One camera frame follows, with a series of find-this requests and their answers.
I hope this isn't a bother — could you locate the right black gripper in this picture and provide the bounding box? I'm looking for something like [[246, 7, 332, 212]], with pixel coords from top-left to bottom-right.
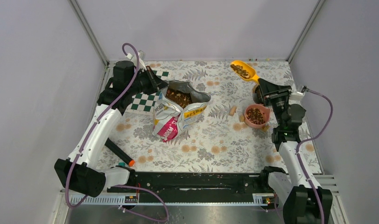
[[258, 78, 293, 128]]

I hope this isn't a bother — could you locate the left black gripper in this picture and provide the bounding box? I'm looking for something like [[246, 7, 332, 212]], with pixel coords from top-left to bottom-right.
[[127, 65, 168, 96]]

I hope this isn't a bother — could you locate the yellow plastic scoop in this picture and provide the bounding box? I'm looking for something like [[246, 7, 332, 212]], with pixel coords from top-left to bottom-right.
[[230, 60, 260, 84]]

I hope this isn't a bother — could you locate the cat food bag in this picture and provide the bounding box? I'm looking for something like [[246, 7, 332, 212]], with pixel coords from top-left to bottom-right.
[[152, 80, 211, 142]]

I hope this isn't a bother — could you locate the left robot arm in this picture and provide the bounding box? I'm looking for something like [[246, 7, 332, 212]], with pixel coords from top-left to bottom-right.
[[54, 61, 168, 197]]

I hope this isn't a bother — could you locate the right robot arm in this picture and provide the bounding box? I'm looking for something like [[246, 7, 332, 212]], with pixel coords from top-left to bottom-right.
[[255, 78, 333, 224]]

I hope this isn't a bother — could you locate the black empty bowl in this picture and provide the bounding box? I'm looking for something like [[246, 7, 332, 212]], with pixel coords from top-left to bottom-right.
[[252, 84, 265, 105]]

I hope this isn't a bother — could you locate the green white chessboard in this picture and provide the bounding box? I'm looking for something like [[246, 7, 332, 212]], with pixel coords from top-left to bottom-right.
[[121, 70, 171, 116]]

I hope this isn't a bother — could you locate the pink bowl with kibble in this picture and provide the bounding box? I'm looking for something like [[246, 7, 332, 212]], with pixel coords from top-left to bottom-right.
[[244, 104, 271, 129]]

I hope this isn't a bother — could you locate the wooden cork cylinder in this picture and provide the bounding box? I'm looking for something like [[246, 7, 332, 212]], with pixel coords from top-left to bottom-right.
[[229, 106, 237, 116]]

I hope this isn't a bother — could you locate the wooden block near bowl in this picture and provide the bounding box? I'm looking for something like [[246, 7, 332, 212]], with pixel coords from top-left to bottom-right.
[[261, 124, 270, 132]]

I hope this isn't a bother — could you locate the floral tablecloth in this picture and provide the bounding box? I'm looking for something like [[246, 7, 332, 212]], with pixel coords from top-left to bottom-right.
[[110, 61, 286, 173]]

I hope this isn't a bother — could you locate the black marker orange cap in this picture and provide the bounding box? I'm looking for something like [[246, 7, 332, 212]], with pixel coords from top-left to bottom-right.
[[105, 138, 135, 167]]

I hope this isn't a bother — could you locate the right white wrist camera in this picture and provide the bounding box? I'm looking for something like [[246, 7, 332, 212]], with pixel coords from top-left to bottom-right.
[[289, 86, 309, 101]]

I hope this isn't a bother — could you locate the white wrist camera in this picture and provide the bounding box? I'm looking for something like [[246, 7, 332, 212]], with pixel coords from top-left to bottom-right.
[[126, 50, 146, 72], [289, 86, 309, 101]]

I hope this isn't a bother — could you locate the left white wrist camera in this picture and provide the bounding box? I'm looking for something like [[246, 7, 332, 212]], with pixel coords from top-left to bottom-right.
[[126, 50, 146, 72]]

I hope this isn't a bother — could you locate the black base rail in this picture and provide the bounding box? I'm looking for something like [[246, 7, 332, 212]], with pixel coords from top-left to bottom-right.
[[128, 172, 276, 205]]

